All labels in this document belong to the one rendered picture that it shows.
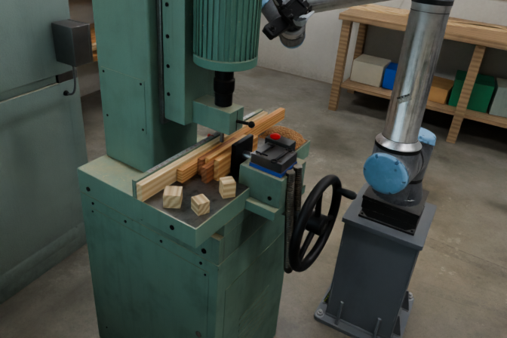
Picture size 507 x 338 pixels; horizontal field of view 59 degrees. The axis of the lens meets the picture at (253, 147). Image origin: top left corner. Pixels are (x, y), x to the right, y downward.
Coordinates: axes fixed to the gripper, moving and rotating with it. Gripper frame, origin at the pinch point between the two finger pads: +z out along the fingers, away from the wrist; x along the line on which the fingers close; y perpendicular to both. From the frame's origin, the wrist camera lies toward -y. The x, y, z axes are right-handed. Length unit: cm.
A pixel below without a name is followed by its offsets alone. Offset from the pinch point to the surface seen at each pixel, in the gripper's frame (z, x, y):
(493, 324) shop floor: -91, 147, -8
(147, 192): 14, 18, -63
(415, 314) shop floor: -90, 121, -31
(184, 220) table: 18, 30, -59
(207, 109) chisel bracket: 0.7, 8.1, -37.7
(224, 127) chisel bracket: 0.8, 15.6, -37.5
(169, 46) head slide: 8.5, -10.0, -33.8
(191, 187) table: 6, 23, -55
